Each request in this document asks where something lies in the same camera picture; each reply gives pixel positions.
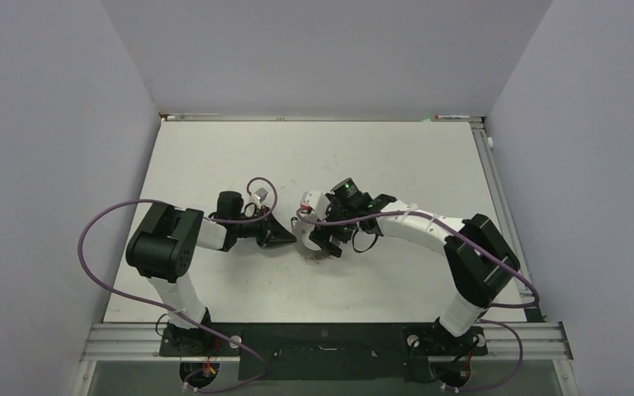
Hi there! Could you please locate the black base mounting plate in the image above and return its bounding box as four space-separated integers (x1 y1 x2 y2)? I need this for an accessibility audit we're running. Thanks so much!
158 323 488 383

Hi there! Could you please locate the back aluminium rail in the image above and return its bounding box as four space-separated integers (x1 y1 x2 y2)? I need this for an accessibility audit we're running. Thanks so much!
159 113 485 124

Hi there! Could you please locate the front aluminium frame rail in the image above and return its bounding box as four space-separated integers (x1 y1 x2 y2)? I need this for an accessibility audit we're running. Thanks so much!
81 323 573 362

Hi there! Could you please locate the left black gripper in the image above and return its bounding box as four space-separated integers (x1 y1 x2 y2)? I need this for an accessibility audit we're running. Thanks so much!
233 205 296 248

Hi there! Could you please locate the large silver metal keyring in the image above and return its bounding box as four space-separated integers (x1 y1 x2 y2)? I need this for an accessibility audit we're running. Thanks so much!
292 220 322 255

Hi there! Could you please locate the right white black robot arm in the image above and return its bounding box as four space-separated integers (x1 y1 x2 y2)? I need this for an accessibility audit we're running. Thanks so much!
297 178 520 353

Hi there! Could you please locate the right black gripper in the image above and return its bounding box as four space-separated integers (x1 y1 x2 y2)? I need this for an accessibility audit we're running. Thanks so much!
310 194 357 257

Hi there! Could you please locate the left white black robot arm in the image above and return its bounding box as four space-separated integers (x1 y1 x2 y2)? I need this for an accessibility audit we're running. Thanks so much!
125 189 296 355

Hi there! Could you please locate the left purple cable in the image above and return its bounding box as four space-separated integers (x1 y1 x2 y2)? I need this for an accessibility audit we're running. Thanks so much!
78 177 279 394

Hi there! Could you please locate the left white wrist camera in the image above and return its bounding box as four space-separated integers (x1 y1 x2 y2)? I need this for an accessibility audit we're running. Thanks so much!
244 187 268 217

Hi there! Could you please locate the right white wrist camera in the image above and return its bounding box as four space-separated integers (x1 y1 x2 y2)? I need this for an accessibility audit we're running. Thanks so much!
300 191 330 219

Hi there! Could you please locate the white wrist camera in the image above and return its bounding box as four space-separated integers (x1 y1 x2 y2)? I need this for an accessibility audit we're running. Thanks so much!
244 187 268 217
300 191 330 219

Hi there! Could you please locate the right aluminium side rail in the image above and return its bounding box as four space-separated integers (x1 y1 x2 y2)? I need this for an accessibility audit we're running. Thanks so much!
463 118 543 323

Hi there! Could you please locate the red white marker pen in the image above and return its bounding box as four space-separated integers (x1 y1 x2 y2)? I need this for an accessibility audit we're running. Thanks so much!
434 115 472 121

